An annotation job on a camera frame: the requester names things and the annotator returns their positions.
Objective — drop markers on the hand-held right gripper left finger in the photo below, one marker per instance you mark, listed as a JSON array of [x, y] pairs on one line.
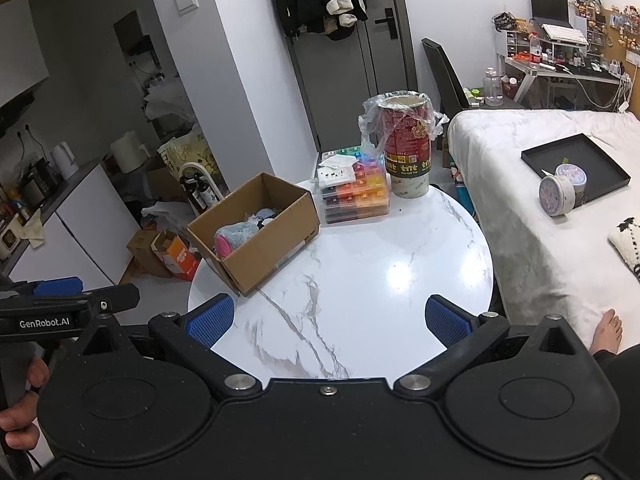
[[210, 320]]

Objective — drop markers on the white kettle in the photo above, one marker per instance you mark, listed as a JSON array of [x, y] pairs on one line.
[[65, 160]]

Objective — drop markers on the small brown cardboard box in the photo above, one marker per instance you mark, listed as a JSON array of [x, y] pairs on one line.
[[145, 255]]

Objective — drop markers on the white keyboard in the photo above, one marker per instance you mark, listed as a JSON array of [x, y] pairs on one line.
[[565, 34]]

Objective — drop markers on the black chair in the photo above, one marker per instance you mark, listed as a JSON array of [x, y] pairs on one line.
[[445, 75]]

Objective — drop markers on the person's left hand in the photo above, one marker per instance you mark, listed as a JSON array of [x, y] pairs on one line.
[[22, 425]]

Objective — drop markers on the row of small figurines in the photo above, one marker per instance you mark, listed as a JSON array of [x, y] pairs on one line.
[[615, 22]]

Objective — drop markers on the stack of cups in plastic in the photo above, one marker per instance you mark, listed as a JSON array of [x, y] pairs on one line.
[[407, 150]]

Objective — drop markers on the cream air fryer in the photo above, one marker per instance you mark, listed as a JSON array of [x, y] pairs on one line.
[[129, 152]]

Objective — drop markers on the yellow printed bag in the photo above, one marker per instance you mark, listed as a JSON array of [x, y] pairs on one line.
[[185, 152]]

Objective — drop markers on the white storage rack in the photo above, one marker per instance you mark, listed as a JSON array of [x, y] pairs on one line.
[[200, 166]]

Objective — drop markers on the bed with white blanket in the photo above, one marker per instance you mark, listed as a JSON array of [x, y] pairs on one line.
[[525, 235]]

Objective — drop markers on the black laptop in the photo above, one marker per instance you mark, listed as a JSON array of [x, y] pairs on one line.
[[550, 5]]

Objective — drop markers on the grey door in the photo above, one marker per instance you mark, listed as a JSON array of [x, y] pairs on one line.
[[350, 85]]

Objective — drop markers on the white plastic bag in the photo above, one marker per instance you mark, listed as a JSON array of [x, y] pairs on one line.
[[165, 212]]

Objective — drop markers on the person's dark trouser leg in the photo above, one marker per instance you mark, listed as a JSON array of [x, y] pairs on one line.
[[625, 380]]

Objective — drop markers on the dark pump bottle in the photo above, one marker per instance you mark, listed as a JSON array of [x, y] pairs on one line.
[[191, 192], [205, 192]]

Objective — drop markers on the clear water bottle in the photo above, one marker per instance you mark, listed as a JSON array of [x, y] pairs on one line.
[[535, 52]]

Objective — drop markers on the white drawer organizer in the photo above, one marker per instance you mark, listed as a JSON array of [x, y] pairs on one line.
[[516, 42]]

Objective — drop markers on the pile of white wrap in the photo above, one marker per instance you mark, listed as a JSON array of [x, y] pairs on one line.
[[167, 105]]

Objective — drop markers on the white cabinet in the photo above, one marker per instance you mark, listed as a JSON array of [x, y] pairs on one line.
[[80, 240]]

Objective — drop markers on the grey plush toy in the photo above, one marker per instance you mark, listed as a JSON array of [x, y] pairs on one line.
[[240, 232]]

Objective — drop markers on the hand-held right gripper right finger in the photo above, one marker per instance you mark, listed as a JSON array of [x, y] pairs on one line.
[[447, 320]]

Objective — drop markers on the orange carton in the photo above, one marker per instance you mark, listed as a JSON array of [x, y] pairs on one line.
[[180, 257]]

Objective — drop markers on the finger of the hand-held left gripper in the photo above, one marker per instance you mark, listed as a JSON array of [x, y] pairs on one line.
[[57, 286], [117, 299]]

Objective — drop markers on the person's bare foot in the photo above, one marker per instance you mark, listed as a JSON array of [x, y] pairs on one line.
[[607, 332]]

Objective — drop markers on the white desk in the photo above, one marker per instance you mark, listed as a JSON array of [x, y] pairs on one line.
[[575, 72]]

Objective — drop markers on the white paper card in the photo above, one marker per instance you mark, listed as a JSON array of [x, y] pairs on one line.
[[337, 170]]

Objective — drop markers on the white patterned pillow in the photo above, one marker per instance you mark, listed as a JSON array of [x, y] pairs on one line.
[[627, 247]]

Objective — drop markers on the black tray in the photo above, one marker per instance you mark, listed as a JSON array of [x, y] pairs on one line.
[[565, 152]]

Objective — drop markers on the large white light switch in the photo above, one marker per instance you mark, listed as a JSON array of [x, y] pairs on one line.
[[187, 2]]

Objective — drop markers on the clear plastic bag liner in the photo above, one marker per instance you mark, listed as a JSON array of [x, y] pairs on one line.
[[370, 120]]

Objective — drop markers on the clear plastic jar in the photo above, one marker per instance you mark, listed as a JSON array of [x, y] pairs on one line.
[[492, 87]]

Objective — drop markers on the stack of colourful bead boxes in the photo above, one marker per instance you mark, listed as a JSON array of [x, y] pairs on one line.
[[357, 200]]

